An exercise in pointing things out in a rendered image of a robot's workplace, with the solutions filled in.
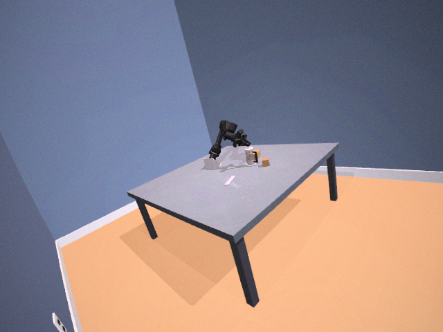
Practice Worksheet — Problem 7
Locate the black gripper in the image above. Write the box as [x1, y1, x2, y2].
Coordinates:
[230, 133, 251, 147]

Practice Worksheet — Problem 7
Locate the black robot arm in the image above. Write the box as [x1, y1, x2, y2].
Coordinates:
[209, 120, 244, 160]

